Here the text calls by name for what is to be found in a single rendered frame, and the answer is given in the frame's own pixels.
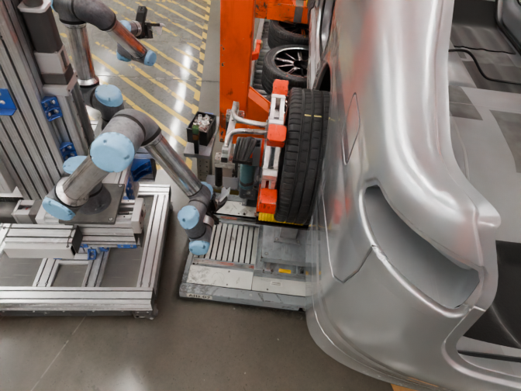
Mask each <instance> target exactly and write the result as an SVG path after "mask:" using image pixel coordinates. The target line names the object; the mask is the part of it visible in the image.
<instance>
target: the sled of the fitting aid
mask: <svg viewBox="0 0 521 391"><path fill-rule="evenodd" d="M263 232H264V225H260V224H259V229H258V236H257V250H256V257H255V264H254V276H258V277H265V278H272V279H284V280H291V281H297V282H305V267H304V266H297V265H285V264H278V263H272V262H265V261H261V248H262V240H263Z"/></svg>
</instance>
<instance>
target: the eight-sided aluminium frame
mask: <svg viewBox="0 0 521 391"><path fill-rule="evenodd" d="M270 109H271V112H270V118H269V120H268V126H269V124H276V125H282V126H284V120H283V119H284V109H285V95H277V94H272V95H271V105H270ZM274 111H280V112H279V119H274ZM270 148H271V146H267V145H266V151H265V158H264V165H263V169H262V176H261V187H260V188H265V185H266V181H269V186H268V188H269V189H274V187H275V182H276V181H277V176H278V160H279V153H280V147H276V148H275V155H274V166H268V162H269V154H270Z"/></svg>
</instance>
